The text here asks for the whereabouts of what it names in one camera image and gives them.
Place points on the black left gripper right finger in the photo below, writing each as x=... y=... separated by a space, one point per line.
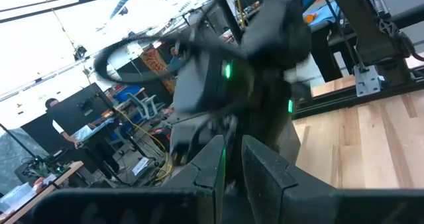
x=265 y=184

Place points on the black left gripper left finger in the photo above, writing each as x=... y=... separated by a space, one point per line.
x=198 y=184

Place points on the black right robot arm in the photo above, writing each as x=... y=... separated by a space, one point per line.
x=212 y=81

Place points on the red black power station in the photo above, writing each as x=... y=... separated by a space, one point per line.
x=162 y=134

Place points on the grey office chair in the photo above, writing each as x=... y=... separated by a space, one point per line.
x=144 y=106

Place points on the white paper sheet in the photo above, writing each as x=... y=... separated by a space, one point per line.
x=140 y=166

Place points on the person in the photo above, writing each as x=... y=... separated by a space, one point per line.
x=99 y=154
x=175 y=63

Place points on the orange patterned tapestry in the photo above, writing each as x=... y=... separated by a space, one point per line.
x=157 y=68

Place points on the blue storage bin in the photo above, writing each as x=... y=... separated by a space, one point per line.
x=127 y=93

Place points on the light blue work table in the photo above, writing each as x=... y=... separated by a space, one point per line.
x=92 y=131

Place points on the black hanging spotlight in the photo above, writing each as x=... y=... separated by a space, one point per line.
x=80 y=52

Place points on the wooden desk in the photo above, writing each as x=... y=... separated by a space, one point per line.
x=43 y=191

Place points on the clear plastic container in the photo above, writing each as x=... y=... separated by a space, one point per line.
x=16 y=197

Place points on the black table frame rail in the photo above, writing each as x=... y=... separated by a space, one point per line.
x=364 y=91

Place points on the silver metal corner bracket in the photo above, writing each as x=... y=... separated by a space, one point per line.
x=367 y=81

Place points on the black frame post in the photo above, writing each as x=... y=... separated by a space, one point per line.
x=371 y=25

